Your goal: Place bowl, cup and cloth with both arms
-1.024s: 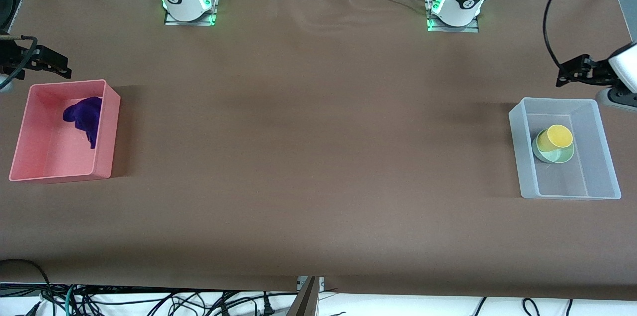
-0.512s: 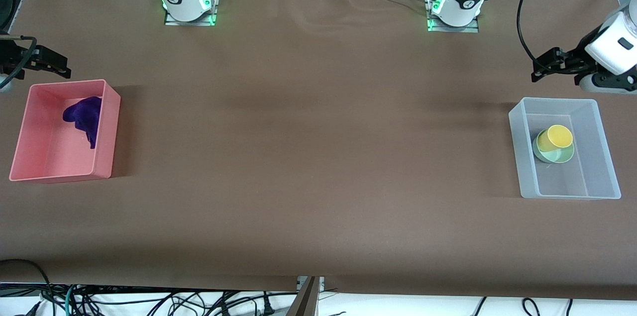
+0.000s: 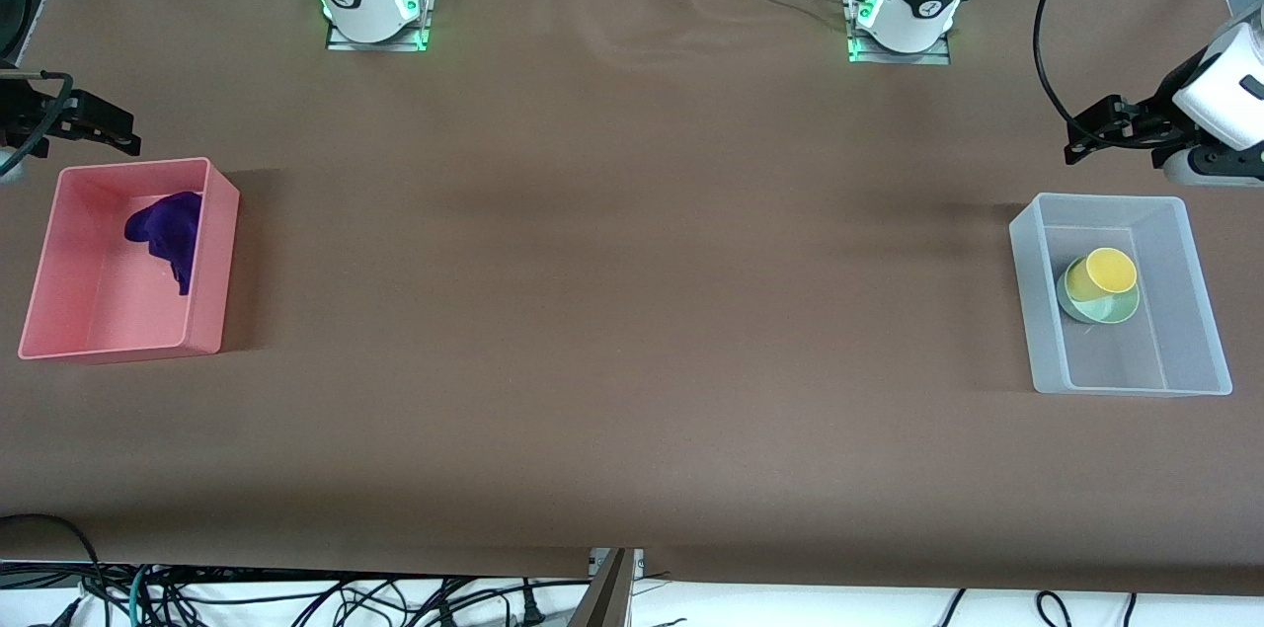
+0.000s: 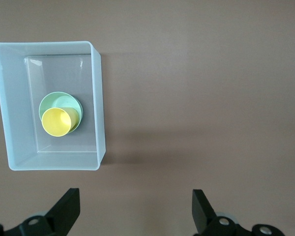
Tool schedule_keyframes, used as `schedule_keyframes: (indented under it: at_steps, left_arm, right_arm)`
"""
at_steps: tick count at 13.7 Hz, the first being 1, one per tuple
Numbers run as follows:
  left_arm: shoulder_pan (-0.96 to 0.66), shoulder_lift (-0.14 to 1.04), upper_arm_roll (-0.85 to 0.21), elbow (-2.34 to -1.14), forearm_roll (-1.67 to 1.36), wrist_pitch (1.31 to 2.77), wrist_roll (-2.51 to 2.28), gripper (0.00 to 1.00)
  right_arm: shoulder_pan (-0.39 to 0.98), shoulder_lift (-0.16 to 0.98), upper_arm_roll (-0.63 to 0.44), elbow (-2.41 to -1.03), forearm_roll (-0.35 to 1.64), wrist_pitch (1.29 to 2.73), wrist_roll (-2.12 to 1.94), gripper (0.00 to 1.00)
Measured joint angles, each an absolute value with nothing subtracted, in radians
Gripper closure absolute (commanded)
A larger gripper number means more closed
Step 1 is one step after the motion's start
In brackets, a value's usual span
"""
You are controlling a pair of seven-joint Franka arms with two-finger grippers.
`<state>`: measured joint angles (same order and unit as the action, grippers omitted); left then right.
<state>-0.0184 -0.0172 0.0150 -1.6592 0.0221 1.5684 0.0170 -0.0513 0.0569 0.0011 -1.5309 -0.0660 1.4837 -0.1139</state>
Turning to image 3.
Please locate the yellow cup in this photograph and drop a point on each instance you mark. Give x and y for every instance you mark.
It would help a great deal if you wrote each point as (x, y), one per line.
(1111, 270)

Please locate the pink plastic bin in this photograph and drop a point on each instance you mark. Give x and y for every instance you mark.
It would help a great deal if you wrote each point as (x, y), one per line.
(99, 311)

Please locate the translucent plastic bin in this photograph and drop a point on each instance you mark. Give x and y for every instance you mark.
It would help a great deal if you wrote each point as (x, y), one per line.
(1136, 365)

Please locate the black power plug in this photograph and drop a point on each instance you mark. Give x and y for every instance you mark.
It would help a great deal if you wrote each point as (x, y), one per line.
(531, 610)

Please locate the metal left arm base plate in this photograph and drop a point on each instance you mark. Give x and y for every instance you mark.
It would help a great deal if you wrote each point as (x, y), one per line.
(938, 56)

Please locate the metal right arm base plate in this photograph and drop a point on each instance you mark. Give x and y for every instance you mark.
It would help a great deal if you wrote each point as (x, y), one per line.
(341, 42)

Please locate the pale green bowl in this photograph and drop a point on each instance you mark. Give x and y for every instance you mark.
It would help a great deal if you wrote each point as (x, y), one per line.
(1106, 312)

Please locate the purple cloth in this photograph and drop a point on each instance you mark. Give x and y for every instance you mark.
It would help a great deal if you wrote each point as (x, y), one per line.
(168, 227)

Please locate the grey metal post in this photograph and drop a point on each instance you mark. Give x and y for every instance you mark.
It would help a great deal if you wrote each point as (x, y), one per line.
(607, 599)

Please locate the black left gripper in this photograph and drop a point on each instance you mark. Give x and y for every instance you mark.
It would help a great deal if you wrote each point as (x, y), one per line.
(1148, 124)

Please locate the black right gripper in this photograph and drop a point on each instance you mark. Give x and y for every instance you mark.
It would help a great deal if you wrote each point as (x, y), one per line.
(22, 109)

